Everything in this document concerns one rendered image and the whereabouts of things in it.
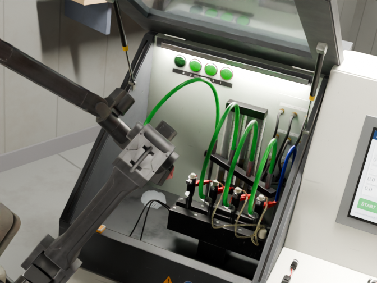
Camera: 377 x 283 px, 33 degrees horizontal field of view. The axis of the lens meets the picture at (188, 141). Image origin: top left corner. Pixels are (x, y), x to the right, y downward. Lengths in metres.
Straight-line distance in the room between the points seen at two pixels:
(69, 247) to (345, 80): 1.00
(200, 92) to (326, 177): 0.59
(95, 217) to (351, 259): 1.01
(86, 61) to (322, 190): 2.61
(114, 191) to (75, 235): 0.15
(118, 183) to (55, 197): 2.75
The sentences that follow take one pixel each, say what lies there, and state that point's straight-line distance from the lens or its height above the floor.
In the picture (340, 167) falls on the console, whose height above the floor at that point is 1.27.
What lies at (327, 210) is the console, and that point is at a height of 1.13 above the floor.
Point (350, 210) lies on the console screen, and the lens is 2.02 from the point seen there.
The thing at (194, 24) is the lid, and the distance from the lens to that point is 2.10.
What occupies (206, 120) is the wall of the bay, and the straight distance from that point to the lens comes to 2.34.
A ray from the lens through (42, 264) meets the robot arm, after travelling 1.44.
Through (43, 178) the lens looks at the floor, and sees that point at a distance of 4.17.
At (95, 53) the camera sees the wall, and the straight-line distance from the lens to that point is 4.36.
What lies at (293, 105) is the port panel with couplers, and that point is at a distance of 2.22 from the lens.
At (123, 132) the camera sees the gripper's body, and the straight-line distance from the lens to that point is 1.93.
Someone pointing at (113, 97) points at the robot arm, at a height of 1.39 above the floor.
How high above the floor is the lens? 2.17
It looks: 27 degrees down
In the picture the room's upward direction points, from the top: 8 degrees clockwise
